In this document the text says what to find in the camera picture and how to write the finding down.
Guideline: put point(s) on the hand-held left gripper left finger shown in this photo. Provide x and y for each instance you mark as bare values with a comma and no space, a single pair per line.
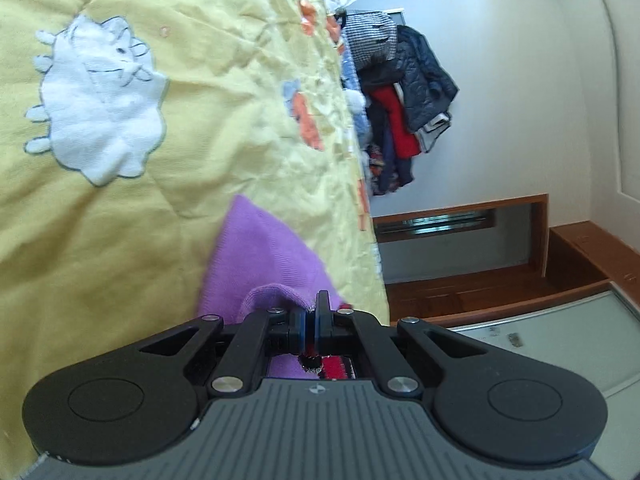
298,329

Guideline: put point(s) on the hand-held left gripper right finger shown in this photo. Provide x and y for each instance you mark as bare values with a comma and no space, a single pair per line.
322,327

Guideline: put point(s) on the purple knit sweater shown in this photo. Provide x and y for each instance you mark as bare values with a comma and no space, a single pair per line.
260,255

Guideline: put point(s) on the dark navy clothing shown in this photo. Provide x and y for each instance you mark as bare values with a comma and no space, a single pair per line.
395,172

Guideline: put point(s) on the yellow floral blanket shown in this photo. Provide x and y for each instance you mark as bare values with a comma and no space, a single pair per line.
200,135

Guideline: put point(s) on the red garment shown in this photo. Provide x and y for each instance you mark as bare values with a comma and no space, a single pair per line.
397,120

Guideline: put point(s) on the beige garment with black trim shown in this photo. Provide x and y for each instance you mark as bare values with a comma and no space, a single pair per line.
435,130

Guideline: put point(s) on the blue quilt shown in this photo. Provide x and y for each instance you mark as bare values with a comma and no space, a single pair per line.
352,67

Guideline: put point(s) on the black quilted jacket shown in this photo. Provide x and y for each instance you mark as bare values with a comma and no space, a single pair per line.
425,80

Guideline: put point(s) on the checkered bag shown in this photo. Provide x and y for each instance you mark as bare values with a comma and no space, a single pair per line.
370,37

